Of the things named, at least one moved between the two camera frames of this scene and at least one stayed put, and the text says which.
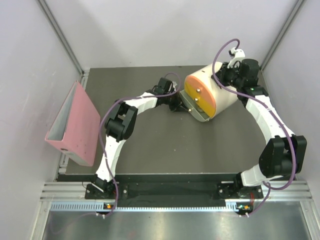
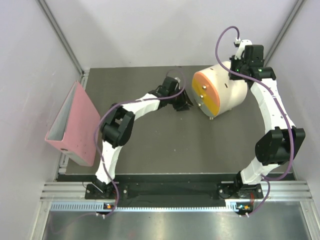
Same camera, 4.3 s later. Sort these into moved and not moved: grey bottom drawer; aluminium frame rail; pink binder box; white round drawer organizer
Moved: grey bottom drawer
Not moved: pink binder box; white round drawer organizer; aluminium frame rail
